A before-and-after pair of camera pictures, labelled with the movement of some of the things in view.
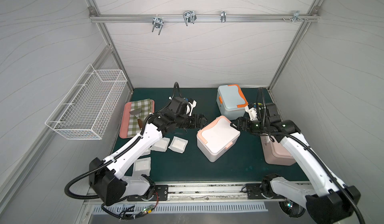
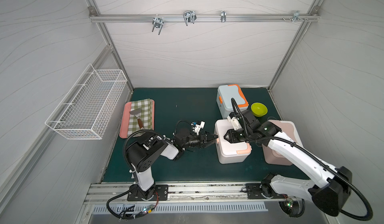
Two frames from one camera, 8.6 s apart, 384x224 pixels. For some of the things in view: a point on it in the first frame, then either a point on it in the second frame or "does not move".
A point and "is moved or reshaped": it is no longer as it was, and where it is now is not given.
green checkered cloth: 134,128 does not move
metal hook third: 223,16 does not move
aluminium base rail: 240,193 does not move
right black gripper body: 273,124 to 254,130
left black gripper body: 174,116 to 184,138
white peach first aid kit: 217,139 is moved or reshaped
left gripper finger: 200,121 to 208,138
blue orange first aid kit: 231,101 does not move
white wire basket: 85,109 does not move
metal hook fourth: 296,16 does not move
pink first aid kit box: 275,153 does not move
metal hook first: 157,22 does not move
